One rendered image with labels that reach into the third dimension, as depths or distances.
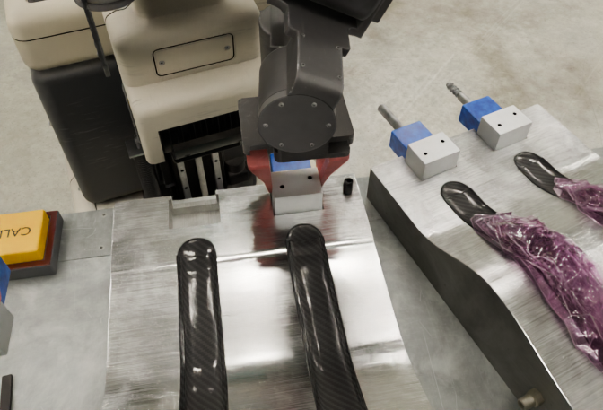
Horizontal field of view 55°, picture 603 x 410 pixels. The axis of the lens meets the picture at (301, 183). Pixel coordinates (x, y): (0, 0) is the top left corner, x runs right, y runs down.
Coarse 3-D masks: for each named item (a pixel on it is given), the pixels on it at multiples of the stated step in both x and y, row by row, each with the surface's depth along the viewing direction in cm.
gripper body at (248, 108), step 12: (240, 108) 54; (252, 108) 54; (336, 108) 54; (240, 120) 53; (252, 120) 53; (336, 120) 53; (348, 120) 53; (252, 132) 52; (336, 132) 52; (348, 132) 52; (252, 144) 51; (264, 144) 51
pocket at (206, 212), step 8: (208, 200) 63; (216, 200) 62; (176, 208) 62; (184, 208) 62; (192, 208) 63; (200, 208) 63; (208, 208) 63; (216, 208) 63; (176, 216) 63; (184, 216) 63; (192, 216) 63; (200, 216) 63; (208, 216) 63; (216, 216) 63; (176, 224) 62; (184, 224) 62; (192, 224) 62; (200, 224) 62
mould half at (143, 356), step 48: (240, 192) 62; (336, 192) 62; (144, 240) 58; (240, 240) 58; (336, 240) 58; (144, 288) 54; (240, 288) 54; (288, 288) 55; (336, 288) 55; (384, 288) 55; (144, 336) 51; (240, 336) 52; (288, 336) 52; (384, 336) 52; (144, 384) 49; (240, 384) 48; (288, 384) 48; (384, 384) 47
